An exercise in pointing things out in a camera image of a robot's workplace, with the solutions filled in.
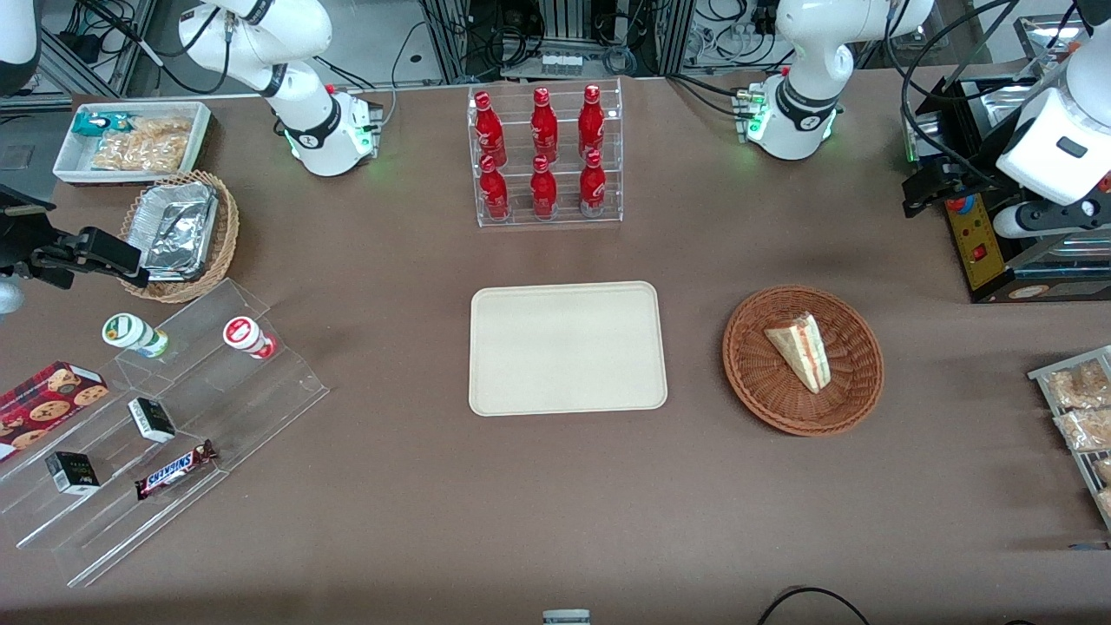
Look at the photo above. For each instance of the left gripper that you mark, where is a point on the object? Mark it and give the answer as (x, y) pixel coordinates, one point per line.
(979, 159)

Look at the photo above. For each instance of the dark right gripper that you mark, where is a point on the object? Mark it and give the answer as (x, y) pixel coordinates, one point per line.
(19, 240)

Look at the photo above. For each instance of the triangular sandwich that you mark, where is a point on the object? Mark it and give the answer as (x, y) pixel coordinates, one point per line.
(803, 351)

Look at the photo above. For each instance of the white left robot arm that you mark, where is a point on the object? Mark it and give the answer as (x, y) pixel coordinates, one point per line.
(794, 113)

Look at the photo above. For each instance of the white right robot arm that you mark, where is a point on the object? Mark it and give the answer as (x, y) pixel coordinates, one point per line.
(304, 121)

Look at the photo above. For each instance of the aluminium foil tray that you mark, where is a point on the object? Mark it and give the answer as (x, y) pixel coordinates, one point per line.
(178, 230)

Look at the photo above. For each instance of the oval tan wicker basket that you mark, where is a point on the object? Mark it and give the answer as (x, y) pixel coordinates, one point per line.
(227, 226)

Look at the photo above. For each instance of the round brown wicker basket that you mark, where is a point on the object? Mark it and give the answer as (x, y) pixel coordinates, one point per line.
(764, 382)

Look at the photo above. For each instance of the tray of packaged snacks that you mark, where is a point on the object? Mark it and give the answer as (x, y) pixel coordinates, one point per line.
(1081, 464)

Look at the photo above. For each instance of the beige rectangular tray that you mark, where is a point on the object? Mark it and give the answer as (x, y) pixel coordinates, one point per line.
(564, 347)

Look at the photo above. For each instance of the black food warmer case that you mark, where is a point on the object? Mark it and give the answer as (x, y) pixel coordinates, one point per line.
(976, 252)

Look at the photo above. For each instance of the green lid cup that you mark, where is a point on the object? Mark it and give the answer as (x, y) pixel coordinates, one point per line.
(126, 332)

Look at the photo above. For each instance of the white rectangular bin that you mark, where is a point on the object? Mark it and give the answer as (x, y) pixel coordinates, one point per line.
(74, 161)

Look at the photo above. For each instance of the dark grey flat panel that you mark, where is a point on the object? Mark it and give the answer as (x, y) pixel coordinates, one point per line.
(30, 156)

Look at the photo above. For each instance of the clear bag of crackers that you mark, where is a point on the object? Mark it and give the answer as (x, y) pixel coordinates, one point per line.
(147, 148)

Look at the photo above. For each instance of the teal snack packet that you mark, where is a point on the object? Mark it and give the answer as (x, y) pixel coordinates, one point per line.
(91, 123)

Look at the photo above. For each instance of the red cookie box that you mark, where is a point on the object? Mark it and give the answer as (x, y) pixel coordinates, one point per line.
(43, 404)

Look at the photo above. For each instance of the small black white box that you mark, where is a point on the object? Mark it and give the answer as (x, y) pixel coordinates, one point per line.
(72, 473)
(152, 419)

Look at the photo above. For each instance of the red lid cup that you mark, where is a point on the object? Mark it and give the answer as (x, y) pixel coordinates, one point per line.
(243, 334)

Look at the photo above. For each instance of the clear acrylic stepped shelf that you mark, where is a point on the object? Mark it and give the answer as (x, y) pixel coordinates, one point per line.
(252, 408)

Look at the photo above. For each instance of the snickers chocolate bar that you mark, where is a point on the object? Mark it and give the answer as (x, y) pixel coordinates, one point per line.
(174, 470)

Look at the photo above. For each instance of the clear bag of snacks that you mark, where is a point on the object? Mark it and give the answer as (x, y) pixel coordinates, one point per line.
(1106, 503)
(1085, 430)
(1081, 386)
(1104, 470)

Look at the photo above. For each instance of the red cola bottle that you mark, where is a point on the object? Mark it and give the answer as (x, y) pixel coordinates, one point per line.
(593, 189)
(544, 128)
(489, 130)
(592, 126)
(495, 195)
(543, 193)

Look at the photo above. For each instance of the clear acrylic bottle rack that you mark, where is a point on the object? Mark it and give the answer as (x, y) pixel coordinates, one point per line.
(568, 221)

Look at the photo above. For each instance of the white connector block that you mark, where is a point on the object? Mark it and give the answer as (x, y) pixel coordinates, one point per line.
(560, 63)

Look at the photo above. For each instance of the small grey device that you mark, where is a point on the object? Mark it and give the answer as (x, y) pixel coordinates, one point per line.
(566, 617)

